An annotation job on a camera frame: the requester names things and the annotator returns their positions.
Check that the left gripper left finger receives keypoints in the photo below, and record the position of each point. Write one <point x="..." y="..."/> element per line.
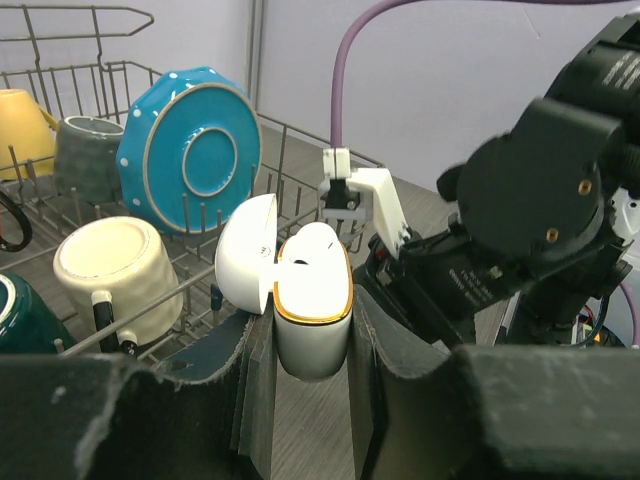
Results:
<point x="205" y="412"/>

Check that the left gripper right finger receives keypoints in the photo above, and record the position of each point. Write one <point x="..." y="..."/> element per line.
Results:
<point x="487" y="412"/>

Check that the grey mug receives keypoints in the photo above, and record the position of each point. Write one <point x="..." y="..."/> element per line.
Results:
<point x="85" y="159"/>

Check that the white charging case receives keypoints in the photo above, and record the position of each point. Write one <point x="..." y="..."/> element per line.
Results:
<point x="311" y="304"/>

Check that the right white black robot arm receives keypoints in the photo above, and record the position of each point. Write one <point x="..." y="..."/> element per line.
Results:
<point x="545" y="212"/>

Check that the orange mug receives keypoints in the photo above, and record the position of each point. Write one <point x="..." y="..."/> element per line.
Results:
<point x="18" y="233"/>

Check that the dark green mug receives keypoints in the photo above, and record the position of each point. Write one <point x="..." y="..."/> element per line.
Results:
<point x="28" y="326"/>

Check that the yellow mug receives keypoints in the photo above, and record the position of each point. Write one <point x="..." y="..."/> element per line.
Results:
<point x="29" y="129"/>

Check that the blue plate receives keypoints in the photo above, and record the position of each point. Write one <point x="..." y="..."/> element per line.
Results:
<point x="190" y="152"/>

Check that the white earbud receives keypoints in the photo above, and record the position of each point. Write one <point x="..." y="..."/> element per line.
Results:
<point x="312" y="244"/>

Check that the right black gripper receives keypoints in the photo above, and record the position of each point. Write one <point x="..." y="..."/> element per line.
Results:
<point x="437" y="284"/>

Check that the cream white mug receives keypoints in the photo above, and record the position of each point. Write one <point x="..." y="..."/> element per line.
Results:
<point x="116" y="267"/>

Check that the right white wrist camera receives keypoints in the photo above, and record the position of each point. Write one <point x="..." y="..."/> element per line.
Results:
<point x="362" y="194"/>

